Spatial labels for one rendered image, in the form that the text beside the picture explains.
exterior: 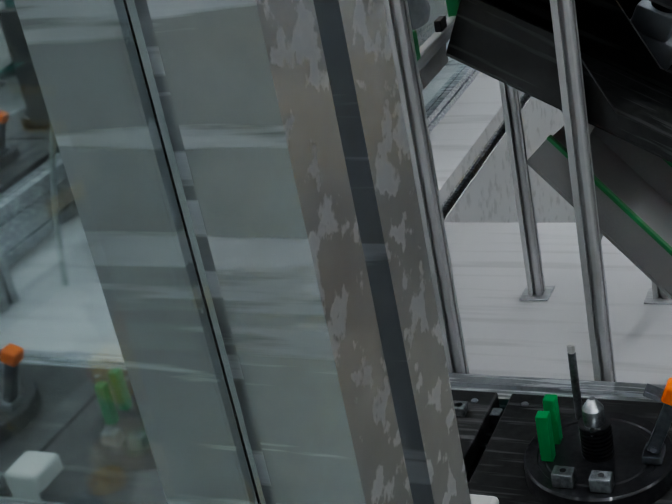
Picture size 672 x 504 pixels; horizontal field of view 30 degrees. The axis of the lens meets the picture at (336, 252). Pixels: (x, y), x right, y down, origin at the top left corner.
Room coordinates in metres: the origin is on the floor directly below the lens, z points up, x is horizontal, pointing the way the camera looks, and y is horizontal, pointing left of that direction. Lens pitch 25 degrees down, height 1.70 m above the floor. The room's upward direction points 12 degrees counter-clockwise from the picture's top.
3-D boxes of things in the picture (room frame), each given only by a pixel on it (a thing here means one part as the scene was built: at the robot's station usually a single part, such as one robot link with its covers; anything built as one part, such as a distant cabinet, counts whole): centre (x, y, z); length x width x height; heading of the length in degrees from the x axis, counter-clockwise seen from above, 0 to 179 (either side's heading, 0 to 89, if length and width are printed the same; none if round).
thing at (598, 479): (0.91, -0.19, 1.00); 0.02 x 0.01 x 0.02; 62
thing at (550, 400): (1.00, -0.17, 1.01); 0.01 x 0.01 x 0.05; 62
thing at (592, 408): (0.97, -0.20, 1.04); 0.02 x 0.02 x 0.03
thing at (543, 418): (0.97, -0.16, 1.01); 0.01 x 0.01 x 0.05; 62
